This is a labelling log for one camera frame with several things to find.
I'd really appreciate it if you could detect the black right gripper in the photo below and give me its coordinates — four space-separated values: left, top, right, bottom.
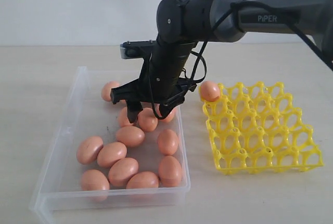
111 36 197 123

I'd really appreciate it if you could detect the brown egg placed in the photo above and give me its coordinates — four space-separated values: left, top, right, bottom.
200 81 220 102
138 108 158 132
116 126 145 147

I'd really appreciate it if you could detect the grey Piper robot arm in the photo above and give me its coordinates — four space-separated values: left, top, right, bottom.
110 0 332 122

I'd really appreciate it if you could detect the brown egg right upper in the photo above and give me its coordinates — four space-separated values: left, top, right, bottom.
157 106 176 123

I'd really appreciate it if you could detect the brown egg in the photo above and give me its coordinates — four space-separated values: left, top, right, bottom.
81 169 110 191
108 157 139 187
157 106 176 123
76 136 104 165
126 171 159 189
118 107 134 128
101 81 120 102
97 142 127 168
158 156 183 187
157 129 179 155

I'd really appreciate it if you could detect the brown egg right middle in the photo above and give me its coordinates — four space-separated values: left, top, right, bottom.
157 129 179 155

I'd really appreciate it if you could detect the brown egg back left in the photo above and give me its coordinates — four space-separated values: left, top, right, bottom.
101 81 120 102

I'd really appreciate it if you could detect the brown egg left centre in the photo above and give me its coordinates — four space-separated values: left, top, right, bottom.
97 142 127 168

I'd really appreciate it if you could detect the brown egg right front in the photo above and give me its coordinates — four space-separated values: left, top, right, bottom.
158 156 183 187

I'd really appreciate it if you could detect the brown egg front centre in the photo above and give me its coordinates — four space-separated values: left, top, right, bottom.
108 157 139 187

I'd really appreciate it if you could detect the clear plastic tray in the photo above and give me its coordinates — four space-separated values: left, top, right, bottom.
28 65 192 224

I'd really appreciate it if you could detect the brown egg front middle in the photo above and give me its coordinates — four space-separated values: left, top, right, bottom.
126 171 159 189

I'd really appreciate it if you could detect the brown egg front left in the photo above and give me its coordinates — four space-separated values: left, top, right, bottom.
81 169 110 191

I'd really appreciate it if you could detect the yellow plastic egg tray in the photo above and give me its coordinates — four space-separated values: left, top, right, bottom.
202 81 324 175

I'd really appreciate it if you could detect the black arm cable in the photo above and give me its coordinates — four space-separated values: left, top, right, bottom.
148 0 333 120

